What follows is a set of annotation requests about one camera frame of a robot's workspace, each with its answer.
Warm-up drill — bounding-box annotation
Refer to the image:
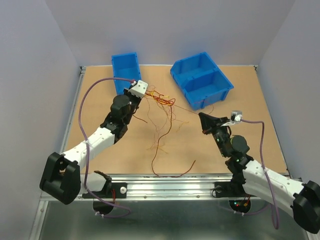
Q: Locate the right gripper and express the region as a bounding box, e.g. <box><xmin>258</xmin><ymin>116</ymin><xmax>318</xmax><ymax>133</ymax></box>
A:
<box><xmin>200</xmin><ymin>111</ymin><xmax>232</xmax><ymax>157</ymax></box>

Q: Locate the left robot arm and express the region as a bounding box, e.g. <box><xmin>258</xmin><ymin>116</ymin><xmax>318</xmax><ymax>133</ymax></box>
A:
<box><xmin>39</xmin><ymin>80</ymin><xmax>148</xmax><ymax>205</ymax></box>

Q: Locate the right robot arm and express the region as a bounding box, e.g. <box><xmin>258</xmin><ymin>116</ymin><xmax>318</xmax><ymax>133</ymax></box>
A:
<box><xmin>198</xmin><ymin>111</ymin><xmax>320</xmax><ymax>234</ymax></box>

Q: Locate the small blue bin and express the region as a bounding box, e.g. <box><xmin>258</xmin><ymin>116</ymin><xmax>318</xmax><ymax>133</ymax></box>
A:
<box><xmin>111</xmin><ymin>52</ymin><xmax>142</xmax><ymax>81</ymax></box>

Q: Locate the large blue divided bin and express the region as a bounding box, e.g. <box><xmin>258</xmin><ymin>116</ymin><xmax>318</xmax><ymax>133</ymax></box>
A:
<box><xmin>170</xmin><ymin>52</ymin><xmax>234</xmax><ymax>111</ymax></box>

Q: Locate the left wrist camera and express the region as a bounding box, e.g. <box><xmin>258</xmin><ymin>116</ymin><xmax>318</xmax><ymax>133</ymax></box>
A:
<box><xmin>128</xmin><ymin>80</ymin><xmax>149</xmax><ymax>98</ymax></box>

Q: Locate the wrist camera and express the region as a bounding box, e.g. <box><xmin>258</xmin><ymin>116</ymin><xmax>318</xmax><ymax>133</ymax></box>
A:
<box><xmin>128</xmin><ymin>80</ymin><xmax>149</xmax><ymax>98</ymax></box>
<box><xmin>222</xmin><ymin>110</ymin><xmax>243</xmax><ymax>126</ymax></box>

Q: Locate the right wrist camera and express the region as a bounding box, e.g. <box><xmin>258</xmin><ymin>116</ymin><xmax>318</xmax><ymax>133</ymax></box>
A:
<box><xmin>222</xmin><ymin>110</ymin><xmax>243</xmax><ymax>126</ymax></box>

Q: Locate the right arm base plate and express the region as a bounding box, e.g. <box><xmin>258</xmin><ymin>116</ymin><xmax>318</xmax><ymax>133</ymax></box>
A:
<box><xmin>209</xmin><ymin>181</ymin><xmax>257</xmax><ymax>199</ymax></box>

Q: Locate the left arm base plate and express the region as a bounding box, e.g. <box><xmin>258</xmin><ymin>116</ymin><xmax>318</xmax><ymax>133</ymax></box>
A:
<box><xmin>92</xmin><ymin>182</ymin><xmax>128</xmax><ymax>199</ymax></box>

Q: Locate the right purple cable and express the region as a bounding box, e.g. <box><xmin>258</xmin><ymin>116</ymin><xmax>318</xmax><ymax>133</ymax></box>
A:
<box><xmin>234</xmin><ymin>118</ymin><xmax>280</xmax><ymax>230</ymax></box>

